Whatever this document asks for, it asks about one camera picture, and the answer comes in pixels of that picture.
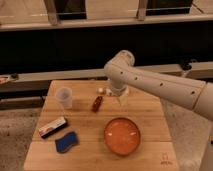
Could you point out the translucent plastic cup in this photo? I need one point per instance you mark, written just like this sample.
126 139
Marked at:
64 96

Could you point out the black clamp on rail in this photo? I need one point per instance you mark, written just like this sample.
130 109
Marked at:
186 67

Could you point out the orange plastic bowl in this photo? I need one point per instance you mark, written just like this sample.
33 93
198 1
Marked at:
122 136

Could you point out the black red white box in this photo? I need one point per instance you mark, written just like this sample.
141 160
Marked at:
52 127

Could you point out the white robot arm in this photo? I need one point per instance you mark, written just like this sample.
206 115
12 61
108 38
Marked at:
194 95

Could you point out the blue sponge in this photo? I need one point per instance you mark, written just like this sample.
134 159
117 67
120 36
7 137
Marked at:
66 142

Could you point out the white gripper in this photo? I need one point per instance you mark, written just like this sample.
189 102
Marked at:
121 92

